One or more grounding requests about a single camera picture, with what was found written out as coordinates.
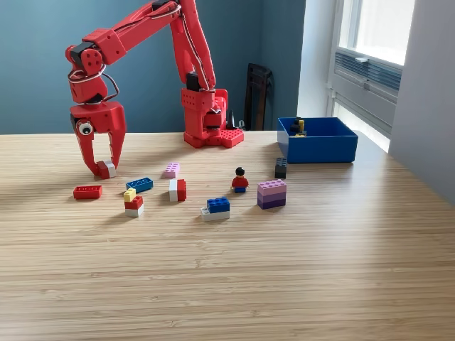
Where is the small red white brick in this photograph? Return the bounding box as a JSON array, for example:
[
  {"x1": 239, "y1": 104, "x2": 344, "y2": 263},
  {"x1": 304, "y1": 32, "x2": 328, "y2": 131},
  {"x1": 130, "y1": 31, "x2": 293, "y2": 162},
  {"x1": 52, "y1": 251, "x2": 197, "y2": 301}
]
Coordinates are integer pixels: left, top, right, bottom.
[{"x1": 96, "y1": 160, "x2": 117, "y2": 180}]

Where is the blue plastic bin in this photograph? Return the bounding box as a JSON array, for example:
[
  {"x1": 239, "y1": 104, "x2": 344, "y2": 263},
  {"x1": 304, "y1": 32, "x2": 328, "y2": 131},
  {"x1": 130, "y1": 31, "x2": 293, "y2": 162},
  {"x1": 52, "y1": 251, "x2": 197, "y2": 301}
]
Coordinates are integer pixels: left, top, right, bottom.
[{"x1": 277, "y1": 117, "x2": 358, "y2": 164}]

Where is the flat blue brick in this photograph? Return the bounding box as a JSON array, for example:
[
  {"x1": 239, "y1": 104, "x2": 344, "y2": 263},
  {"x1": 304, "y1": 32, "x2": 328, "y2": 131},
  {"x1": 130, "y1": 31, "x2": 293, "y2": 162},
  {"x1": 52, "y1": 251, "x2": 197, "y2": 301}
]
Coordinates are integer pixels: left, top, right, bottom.
[{"x1": 125, "y1": 176, "x2": 154, "y2": 194}]

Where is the yellow red white brick stack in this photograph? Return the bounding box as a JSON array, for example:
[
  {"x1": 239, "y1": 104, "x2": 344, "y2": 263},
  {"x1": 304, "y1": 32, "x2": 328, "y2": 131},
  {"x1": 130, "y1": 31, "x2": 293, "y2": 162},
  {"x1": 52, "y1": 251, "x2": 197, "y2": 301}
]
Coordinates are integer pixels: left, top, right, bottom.
[{"x1": 123, "y1": 188, "x2": 145, "y2": 218}]

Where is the tall red white brick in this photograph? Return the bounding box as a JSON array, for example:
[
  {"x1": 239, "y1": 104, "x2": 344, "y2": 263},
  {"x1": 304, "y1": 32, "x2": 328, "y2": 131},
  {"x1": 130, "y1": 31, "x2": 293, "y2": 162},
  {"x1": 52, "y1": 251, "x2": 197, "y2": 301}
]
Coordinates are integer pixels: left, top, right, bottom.
[{"x1": 168, "y1": 178, "x2": 188, "y2": 203}]

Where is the black metal clamp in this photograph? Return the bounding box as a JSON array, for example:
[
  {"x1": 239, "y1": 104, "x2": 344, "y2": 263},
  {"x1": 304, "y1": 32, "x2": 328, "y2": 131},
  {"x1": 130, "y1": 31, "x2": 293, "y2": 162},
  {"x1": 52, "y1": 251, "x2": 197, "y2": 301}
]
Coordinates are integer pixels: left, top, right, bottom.
[{"x1": 227, "y1": 110, "x2": 247, "y2": 131}]

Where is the blue white brick stack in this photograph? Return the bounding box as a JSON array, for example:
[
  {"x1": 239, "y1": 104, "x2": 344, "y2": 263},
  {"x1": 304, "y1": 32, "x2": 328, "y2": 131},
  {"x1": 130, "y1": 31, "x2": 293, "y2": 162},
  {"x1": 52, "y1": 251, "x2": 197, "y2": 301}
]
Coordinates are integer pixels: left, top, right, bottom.
[{"x1": 200, "y1": 197, "x2": 231, "y2": 222}]

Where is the toy figure red shirt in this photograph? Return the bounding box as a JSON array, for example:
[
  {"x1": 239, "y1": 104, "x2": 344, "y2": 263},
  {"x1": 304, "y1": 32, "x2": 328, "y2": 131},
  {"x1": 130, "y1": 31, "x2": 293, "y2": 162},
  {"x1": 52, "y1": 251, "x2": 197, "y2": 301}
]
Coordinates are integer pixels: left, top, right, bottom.
[{"x1": 231, "y1": 166, "x2": 250, "y2": 194}]

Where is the dark folded chair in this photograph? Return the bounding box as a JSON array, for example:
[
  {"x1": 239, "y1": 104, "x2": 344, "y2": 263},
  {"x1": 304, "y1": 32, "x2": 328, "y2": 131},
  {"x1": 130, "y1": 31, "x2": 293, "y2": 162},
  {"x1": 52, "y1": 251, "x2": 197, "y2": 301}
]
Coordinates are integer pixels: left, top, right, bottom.
[{"x1": 243, "y1": 63, "x2": 275, "y2": 131}]

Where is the pink purple brick stack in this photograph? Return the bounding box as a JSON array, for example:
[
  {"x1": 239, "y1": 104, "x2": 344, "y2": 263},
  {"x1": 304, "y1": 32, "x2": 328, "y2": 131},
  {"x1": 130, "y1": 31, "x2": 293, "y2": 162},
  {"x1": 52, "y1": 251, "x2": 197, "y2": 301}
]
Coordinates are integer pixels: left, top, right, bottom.
[{"x1": 257, "y1": 179, "x2": 287, "y2": 210}]

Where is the black brick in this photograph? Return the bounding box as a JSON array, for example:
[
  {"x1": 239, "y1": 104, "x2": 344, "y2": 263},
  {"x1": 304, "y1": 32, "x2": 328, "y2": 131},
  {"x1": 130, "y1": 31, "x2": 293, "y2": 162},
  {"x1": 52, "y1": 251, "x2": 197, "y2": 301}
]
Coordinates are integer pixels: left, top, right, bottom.
[{"x1": 274, "y1": 157, "x2": 288, "y2": 180}]

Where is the grey vent grille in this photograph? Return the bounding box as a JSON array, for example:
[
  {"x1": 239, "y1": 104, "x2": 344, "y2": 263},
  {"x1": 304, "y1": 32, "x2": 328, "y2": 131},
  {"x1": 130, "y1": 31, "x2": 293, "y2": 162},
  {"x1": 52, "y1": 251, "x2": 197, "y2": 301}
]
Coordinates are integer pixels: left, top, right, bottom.
[{"x1": 334, "y1": 51, "x2": 403, "y2": 94}]

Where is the white window frame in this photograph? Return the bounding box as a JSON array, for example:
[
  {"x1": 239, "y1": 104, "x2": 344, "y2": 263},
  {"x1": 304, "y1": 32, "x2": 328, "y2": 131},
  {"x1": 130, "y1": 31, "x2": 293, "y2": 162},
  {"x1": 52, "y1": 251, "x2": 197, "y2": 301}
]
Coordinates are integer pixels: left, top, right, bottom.
[{"x1": 332, "y1": 0, "x2": 417, "y2": 67}]

